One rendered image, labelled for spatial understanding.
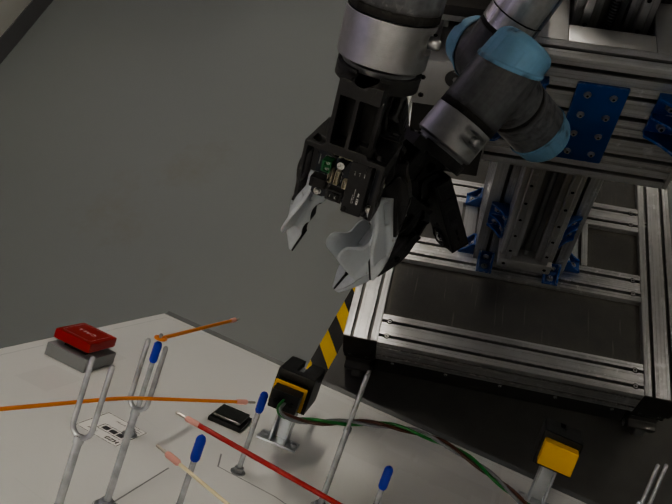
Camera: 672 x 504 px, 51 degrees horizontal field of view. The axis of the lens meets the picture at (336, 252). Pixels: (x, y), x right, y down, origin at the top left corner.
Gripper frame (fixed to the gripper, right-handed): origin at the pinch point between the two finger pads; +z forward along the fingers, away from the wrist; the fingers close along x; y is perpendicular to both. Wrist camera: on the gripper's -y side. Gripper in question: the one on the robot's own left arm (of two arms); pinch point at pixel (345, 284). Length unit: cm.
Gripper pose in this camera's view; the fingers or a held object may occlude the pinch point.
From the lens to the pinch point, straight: 86.6
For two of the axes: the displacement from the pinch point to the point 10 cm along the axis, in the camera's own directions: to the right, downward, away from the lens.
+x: 4.0, 5.0, -7.7
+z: -6.2, 7.6, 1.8
